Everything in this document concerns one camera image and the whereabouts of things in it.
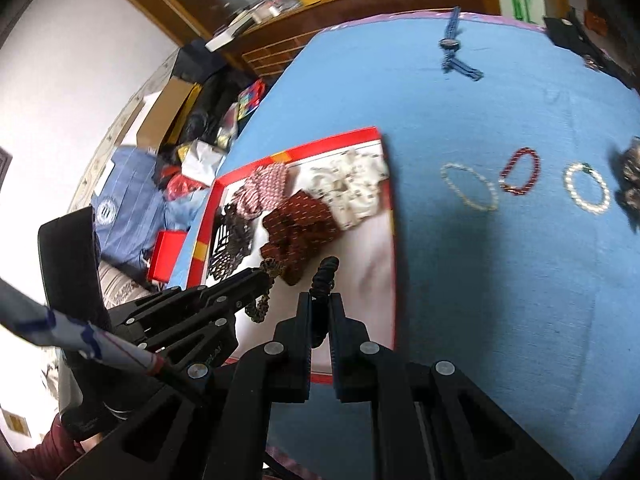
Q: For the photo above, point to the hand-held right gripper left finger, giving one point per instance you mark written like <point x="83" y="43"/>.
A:
<point x="311" y="320"/>

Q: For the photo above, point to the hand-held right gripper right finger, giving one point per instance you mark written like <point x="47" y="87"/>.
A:
<point x="337" y="325"/>

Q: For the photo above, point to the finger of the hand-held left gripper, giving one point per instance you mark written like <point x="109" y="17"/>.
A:
<point x="220" y="330"/>
<point x="215" y="292"/>

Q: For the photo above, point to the leopard print hair bow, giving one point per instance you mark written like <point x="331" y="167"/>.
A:
<point x="230" y="245"/>

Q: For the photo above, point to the red tray with white inside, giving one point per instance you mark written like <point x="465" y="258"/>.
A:
<point x="365" y="270"/>

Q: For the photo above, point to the red dotted scrunchie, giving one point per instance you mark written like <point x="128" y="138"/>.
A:
<point x="295" y="230"/>

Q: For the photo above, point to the red plaid scrunchie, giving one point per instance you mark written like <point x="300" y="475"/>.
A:
<point x="265" y="185"/>

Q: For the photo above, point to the white dotted scrunchie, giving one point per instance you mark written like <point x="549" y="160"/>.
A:
<point x="350" y="190"/>

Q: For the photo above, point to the person's left forearm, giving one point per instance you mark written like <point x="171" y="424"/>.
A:
<point x="45" y="452"/>

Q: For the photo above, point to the small red box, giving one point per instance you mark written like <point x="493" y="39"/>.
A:
<point x="165" y="255"/>

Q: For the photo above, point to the blue striped shirt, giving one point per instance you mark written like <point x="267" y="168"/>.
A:
<point x="130" y="210"/>

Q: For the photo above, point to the cardboard box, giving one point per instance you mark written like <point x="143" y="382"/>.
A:
<point x="165" y="110"/>

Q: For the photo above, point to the colourful printed box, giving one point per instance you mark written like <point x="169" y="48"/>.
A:
<point x="250" y="97"/>

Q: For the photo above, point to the flat white box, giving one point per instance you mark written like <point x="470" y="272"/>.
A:
<point x="227" y="32"/>

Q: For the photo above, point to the wooden glass-front cabinet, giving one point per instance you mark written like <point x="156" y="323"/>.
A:
<point x="350" y="5"/>

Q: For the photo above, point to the grey satin scrunchie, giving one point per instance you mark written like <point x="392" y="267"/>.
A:
<point x="630" y="170"/>

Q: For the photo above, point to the metal keyring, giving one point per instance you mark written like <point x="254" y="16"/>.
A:
<point x="593" y="63"/>

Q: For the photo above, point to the black cloth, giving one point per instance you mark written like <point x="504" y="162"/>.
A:
<point x="570" y="35"/>

